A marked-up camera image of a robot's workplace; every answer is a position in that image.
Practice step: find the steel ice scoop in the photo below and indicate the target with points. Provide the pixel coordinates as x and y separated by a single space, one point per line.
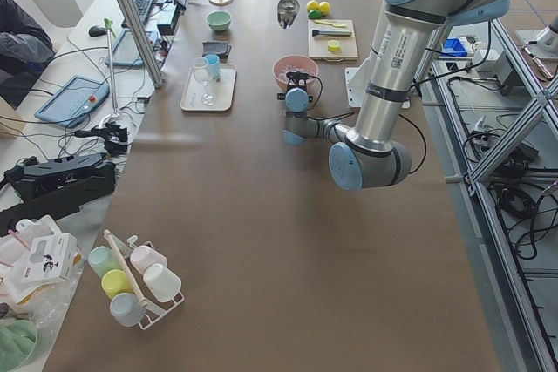
287 11

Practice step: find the aluminium frame post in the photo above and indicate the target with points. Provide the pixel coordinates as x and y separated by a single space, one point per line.
132 17

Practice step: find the light blue cup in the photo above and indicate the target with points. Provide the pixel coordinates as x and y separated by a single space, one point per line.
214 64

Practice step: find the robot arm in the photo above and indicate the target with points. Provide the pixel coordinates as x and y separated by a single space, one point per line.
364 155

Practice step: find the white cup on rack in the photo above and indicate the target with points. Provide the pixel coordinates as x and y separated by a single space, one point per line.
162 282

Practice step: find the seated person dark jacket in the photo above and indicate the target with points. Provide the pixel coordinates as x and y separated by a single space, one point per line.
26 50

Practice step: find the white product box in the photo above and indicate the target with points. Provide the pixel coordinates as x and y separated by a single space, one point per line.
51 259

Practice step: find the black computer mouse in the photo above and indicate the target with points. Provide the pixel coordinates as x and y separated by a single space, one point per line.
97 31

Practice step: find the blue teach pendant far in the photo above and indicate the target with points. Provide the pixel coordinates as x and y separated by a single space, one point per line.
125 53

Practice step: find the yellow cup on rack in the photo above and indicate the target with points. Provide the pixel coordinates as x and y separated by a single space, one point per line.
115 282

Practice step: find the grey cup on rack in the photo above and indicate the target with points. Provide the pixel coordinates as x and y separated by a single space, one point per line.
126 309

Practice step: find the pink bowl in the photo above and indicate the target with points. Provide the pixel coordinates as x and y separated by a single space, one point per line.
293 63

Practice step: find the clear wine glass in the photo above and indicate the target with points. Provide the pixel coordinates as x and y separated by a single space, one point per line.
201 75

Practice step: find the wooden cutting board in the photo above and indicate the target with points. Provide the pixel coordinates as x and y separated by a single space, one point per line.
318 46

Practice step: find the yellow lemon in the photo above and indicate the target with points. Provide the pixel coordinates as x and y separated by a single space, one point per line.
324 8
312 5

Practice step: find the wooden rack handle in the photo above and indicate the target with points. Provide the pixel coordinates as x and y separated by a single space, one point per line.
122 262

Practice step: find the yellow lemon lower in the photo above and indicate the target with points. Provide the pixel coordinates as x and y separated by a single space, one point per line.
324 8

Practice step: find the yellow plastic knife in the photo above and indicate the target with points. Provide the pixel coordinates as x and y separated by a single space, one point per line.
329 23

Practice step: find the half lemon slice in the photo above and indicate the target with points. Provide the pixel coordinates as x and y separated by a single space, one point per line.
333 45

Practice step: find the black keyboard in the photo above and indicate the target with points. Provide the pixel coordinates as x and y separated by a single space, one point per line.
144 9

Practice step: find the blue teach pendant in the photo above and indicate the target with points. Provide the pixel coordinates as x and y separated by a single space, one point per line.
73 102
125 53

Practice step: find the cream serving tray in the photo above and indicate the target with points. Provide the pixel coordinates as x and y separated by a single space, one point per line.
223 90

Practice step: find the green bowl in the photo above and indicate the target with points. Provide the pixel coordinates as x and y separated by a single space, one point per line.
218 20

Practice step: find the green lime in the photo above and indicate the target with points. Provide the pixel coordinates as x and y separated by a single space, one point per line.
314 14

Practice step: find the white wire cup rack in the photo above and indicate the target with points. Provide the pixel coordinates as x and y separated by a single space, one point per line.
155 311

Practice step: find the yellow lemon upper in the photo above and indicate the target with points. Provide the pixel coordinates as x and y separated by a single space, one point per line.
312 5

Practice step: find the pink cup on rack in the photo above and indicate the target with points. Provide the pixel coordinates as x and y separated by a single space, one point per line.
142 257

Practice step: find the clear ice cubes pile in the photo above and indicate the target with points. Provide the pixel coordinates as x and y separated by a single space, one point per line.
284 72

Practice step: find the green cup on rack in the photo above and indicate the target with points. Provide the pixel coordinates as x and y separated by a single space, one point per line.
102 260

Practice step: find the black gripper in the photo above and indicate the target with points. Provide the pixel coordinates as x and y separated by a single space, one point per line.
299 80

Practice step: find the blue teach pendant near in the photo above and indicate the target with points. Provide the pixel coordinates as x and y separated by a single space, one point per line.
73 102

